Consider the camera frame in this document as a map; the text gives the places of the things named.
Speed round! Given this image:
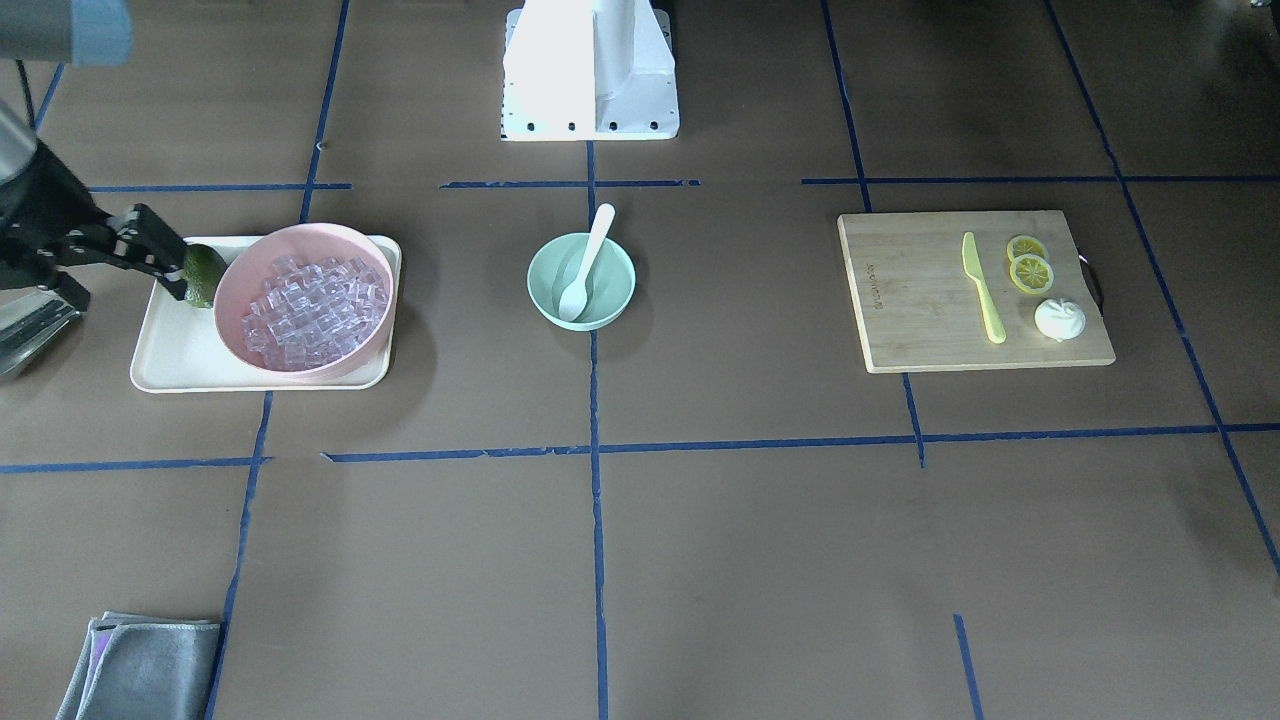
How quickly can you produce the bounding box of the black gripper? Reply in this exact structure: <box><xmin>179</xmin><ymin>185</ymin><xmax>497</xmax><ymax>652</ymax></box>
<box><xmin>1</xmin><ymin>140</ymin><xmax>189</xmax><ymax>313</ymax></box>

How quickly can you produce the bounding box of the white plastic spoon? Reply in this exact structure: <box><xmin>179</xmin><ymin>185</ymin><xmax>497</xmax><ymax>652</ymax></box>
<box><xmin>557</xmin><ymin>202</ymin><xmax>616</xmax><ymax>324</ymax></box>

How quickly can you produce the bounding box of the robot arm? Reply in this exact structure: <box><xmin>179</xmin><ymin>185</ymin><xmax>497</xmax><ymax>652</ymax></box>
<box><xmin>1</xmin><ymin>1</ymin><xmax>188</xmax><ymax>313</ymax></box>

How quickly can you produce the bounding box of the steel ice scoop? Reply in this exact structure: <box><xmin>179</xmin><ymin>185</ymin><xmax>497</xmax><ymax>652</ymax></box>
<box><xmin>1</xmin><ymin>291</ymin><xmax>84</xmax><ymax>382</ymax></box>

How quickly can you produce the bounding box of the pink bowl of ice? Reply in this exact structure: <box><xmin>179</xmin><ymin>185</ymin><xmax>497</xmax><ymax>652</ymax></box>
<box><xmin>212</xmin><ymin>223</ymin><xmax>399</xmax><ymax>386</ymax></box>

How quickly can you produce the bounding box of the small green bowl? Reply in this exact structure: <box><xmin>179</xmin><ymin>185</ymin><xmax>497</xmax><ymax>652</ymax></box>
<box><xmin>526</xmin><ymin>232</ymin><xmax>636</xmax><ymax>332</ymax></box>

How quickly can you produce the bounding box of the green lime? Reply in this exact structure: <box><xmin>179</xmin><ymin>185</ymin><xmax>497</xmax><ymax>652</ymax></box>
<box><xmin>183</xmin><ymin>243</ymin><xmax>228</xmax><ymax>309</ymax></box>

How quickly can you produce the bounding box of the beige serving tray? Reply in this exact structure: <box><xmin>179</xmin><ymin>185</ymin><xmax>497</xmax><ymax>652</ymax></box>
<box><xmin>131</xmin><ymin>284</ymin><xmax>397</xmax><ymax>393</ymax></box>

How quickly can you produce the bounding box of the folded grey cloth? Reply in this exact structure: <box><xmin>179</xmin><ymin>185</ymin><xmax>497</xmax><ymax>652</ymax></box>
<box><xmin>54</xmin><ymin>611</ymin><xmax>221</xmax><ymax>719</ymax></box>

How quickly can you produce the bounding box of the bamboo cutting board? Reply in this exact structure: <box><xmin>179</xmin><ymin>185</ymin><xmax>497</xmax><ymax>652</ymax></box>
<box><xmin>837</xmin><ymin>210</ymin><xmax>1116</xmax><ymax>374</ymax></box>

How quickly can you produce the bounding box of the yellow plastic knife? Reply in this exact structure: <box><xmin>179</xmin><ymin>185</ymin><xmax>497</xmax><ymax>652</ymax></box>
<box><xmin>961</xmin><ymin>231</ymin><xmax>1007</xmax><ymax>345</ymax></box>

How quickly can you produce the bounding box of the upper lemon slice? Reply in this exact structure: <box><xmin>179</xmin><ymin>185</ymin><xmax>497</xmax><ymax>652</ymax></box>
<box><xmin>1006</xmin><ymin>234</ymin><xmax>1050</xmax><ymax>263</ymax></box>

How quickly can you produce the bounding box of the lemon slice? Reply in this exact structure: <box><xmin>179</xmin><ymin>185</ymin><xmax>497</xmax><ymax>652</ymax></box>
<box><xmin>1009</xmin><ymin>252</ymin><xmax>1055</xmax><ymax>295</ymax></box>
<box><xmin>1006</xmin><ymin>234</ymin><xmax>1050</xmax><ymax>263</ymax></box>

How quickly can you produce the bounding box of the lower lemon slice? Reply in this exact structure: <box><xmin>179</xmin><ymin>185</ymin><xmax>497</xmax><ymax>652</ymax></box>
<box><xmin>1009</xmin><ymin>252</ymin><xmax>1055</xmax><ymax>295</ymax></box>

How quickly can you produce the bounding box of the white steamed bun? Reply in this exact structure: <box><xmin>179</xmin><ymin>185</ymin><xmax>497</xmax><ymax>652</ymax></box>
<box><xmin>1033</xmin><ymin>299</ymin><xmax>1087</xmax><ymax>343</ymax></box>

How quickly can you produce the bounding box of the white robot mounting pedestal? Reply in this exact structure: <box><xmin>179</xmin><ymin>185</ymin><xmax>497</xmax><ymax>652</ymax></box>
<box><xmin>500</xmin><ymin>1</ymin><xmax>681</xmax><ymax>142</ymax></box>

